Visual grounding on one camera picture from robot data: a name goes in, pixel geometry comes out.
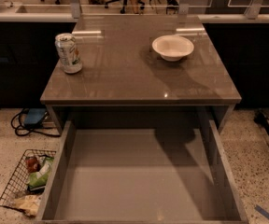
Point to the blue power adapter box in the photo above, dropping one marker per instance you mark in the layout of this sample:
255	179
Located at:
35	116

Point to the red snack packet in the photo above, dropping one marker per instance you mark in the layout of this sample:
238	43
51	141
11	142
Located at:
32	164

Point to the white bowl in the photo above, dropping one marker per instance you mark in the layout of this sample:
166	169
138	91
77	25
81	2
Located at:
173	48

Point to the black wire basket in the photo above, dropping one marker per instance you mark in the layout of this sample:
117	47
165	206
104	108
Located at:
18	184

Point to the grey cabinet table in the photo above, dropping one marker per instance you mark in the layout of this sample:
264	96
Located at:
121	68

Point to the yellow crumpled snack bag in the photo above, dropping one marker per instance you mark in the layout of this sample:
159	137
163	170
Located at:
29	204

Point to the white and green soda can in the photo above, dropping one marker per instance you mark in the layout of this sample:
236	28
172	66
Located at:
68	53

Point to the green snack bag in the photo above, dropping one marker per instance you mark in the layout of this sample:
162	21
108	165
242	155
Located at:
40	178

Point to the grey open drawer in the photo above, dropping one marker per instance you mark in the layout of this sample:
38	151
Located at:
171	173

